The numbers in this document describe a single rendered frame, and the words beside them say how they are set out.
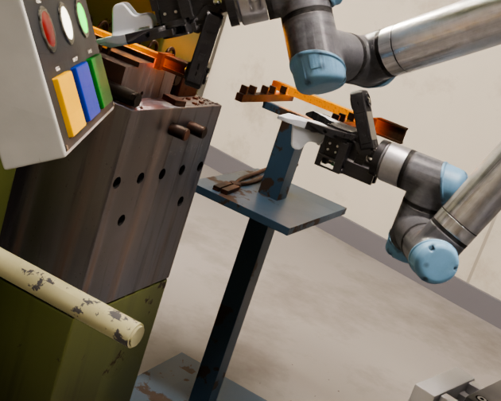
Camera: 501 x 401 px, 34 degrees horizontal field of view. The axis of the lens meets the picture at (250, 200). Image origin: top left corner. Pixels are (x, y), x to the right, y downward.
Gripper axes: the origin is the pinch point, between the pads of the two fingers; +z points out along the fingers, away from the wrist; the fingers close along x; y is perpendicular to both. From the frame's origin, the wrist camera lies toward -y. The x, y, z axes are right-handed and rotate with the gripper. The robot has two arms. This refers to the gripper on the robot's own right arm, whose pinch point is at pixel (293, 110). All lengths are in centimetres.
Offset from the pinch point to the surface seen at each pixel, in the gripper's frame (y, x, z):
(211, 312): 100, 115, 47
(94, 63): -3.6, -46.8, 14.6
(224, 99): 59, 297, 152
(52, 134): 2, -68, 3
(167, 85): 5.8, 5.4, 30.7
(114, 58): 2.0, -8.5, 36.0
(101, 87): -0.4, -45.7, 13.1
